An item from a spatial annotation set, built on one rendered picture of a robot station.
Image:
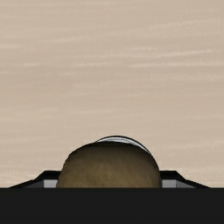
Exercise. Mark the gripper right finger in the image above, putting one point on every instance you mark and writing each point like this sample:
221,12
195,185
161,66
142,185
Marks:
175,180

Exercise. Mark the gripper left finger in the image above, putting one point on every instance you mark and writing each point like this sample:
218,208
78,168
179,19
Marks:
48,180

